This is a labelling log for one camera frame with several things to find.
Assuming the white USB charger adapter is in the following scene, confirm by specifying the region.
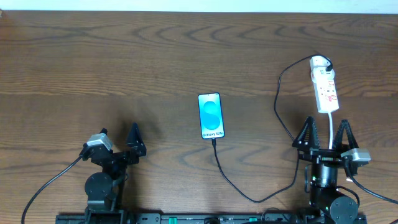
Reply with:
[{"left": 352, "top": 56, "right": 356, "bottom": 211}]
[{"left": 310, "top": 55, "right": 330, "bottom": 70}]

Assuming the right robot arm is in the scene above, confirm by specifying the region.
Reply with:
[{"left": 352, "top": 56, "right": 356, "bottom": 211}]
[{"left": 292, "top": 116, "right": 364, "bottom": 223}]

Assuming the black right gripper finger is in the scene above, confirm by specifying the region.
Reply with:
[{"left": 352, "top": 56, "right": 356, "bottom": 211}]
[
  {"left": 332, "top": 119, "right": 359, "bottom": 150},
  {"left": 292, "top": 116, "right": 320, "bottom": 151}
]

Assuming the blue Samsung Galaxy smartphone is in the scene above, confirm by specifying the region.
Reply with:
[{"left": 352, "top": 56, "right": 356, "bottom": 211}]
[{"left": 198, "top": 93, "right": 225, "bottom": 139}]

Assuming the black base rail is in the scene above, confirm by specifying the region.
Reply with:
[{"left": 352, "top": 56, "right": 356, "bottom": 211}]
[{"left": 55, "top": 212, "right": 368, "bottom": 224}]

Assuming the white power strip cord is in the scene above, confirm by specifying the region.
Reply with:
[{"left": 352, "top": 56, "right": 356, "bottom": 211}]
[{"left": 327, "top": 112, "right": 335, "bottom": 150}]

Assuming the white power strip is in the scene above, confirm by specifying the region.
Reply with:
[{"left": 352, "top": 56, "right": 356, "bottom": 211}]
[{"left": 311, "top": 67, "right": 339, "bottom": 114}]

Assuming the black left camera cable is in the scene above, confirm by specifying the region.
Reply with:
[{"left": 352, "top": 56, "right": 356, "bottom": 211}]
[{"left": 21, "top": 155, "right": 84, "bottom": 224}]

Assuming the black USB charging cable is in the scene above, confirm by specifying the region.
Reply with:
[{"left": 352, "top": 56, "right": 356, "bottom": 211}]
[{"left": 211, "top": 53, "right": 334, "bottom": 203}]

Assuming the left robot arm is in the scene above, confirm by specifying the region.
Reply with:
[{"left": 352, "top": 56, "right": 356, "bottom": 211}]
[{"left": 80, "top": 123, "right": 147, "bottom": 223}]

